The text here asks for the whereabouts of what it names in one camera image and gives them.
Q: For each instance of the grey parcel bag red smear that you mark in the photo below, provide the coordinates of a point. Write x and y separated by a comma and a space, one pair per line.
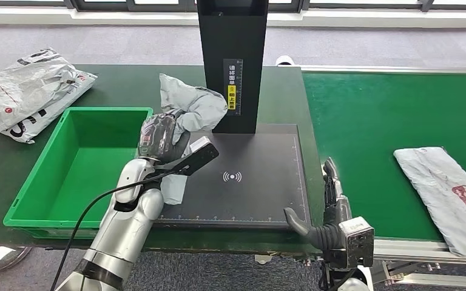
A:
438, 188

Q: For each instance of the white table bracket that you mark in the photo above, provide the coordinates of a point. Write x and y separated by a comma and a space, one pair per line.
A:
263, 259

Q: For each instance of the white bag black lettering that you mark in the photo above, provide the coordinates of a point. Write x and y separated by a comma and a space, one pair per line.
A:
56, 106

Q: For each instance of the green plastic crate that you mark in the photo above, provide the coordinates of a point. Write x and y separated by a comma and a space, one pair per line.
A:
76, 168

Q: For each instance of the round chrome stand base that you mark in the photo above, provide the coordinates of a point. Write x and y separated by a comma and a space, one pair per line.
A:
0, 257

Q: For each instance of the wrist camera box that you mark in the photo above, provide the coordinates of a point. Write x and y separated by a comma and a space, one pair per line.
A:
357, 241
203, 154

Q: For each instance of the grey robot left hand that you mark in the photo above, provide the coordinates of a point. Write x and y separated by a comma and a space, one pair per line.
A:
158, 136

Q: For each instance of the black inbound scanner machine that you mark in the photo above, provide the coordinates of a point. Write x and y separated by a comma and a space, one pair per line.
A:
257, 180

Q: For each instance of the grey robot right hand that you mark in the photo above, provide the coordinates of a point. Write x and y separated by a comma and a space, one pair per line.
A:
329, 237

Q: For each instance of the dark window frame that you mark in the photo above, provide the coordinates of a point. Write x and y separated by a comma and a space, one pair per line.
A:
72, 4

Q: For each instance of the black yellow scanner label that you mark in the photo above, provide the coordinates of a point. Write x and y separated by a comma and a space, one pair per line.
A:
233, 88

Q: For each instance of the white printed courier bag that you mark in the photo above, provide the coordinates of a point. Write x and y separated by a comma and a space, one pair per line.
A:
16, 92

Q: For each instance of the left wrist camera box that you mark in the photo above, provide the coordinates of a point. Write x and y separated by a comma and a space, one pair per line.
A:
203, 154

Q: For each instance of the green conveyor belt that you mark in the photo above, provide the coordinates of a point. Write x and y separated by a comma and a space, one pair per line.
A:
357, 120

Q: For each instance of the plump grey parcel bag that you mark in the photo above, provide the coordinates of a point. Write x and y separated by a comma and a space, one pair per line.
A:
193, 104

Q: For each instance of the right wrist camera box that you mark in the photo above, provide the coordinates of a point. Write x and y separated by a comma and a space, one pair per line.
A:
357, 241

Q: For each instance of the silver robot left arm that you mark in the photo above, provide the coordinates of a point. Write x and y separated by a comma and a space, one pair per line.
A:
124, 233

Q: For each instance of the white round roller cap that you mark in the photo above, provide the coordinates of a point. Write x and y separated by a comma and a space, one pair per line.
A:
285, 61

